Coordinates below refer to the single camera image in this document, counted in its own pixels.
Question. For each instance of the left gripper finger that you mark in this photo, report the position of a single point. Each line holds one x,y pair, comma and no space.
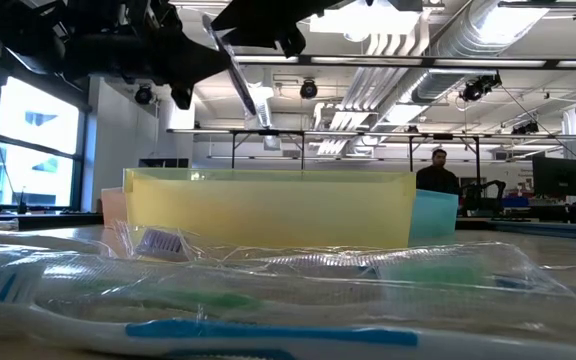
188,75
198,55

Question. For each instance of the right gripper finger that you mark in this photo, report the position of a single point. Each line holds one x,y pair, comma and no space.
263,15
268,37

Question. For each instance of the purple toothbrush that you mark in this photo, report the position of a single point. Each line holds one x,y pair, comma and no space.
160,242

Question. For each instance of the green toothbrush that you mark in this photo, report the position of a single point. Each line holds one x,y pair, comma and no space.
433,274

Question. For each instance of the black background robot arm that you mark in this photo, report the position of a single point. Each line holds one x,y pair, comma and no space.
488,192

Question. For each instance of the black ceiling spotlight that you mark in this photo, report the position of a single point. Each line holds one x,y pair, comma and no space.
473,90
525,128
143,94
308,89

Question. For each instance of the rig overhead light bar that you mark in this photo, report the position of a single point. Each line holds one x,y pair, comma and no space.
368,61

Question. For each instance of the orange translucent plastic bin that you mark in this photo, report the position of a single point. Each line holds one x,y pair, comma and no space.
114,207

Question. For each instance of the yellow translucent plastic bin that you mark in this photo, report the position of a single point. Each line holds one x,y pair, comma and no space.
268,210

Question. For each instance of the person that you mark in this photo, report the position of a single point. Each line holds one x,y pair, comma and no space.
435,180

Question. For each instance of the teal translucent plastic bin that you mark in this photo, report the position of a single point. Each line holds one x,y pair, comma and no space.
433,215

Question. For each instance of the black computer monitor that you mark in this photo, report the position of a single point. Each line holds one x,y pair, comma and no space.
558,175

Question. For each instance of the black background desk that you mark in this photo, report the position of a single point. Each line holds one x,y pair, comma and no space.
558,212

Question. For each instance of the black background rig frame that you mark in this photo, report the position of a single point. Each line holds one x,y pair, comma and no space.
268,132

